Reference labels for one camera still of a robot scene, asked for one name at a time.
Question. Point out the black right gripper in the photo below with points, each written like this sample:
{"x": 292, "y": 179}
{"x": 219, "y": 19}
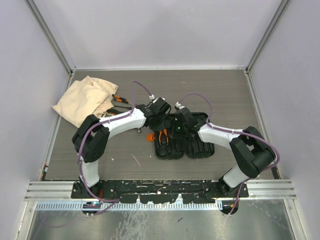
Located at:
{"x": 175, "y": 122}

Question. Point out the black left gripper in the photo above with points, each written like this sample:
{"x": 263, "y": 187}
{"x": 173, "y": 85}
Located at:
{"x": 161, "y": 126}

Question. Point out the orange black needle nose pliers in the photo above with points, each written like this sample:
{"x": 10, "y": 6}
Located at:
{"x": 163, "y": 137}

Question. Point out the black plastic tool case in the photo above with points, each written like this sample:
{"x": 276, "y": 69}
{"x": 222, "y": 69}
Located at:
{"x": 177, "y": 148}

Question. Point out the black orange grip screwdriver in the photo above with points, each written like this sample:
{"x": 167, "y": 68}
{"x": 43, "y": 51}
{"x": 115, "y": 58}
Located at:
{"x": 113, "y": 112}

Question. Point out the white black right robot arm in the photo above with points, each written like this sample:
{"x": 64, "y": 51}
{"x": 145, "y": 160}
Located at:
{"x": 251, "y": 151}

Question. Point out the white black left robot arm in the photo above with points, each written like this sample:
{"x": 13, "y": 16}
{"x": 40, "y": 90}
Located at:
{"x": 91, "y": 138}

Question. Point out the small orange black precision screwdriver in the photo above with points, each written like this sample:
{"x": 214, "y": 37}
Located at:
{"x": 116, "y": 96}

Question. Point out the orange handle black shaft screwdriver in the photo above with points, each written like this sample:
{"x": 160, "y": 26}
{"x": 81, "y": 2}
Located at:
{"x": 123, "y": 107}

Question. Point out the beige cloth drawstring bag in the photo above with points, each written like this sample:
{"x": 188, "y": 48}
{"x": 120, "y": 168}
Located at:
{"x": 89, "y": 96}

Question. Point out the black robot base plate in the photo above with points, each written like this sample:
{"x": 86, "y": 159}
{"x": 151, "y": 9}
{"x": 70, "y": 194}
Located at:
{"x": 164, "y": 191}

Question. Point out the white slotted cable duct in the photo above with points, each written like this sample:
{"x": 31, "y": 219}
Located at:
{"x": 81, "y": 205}

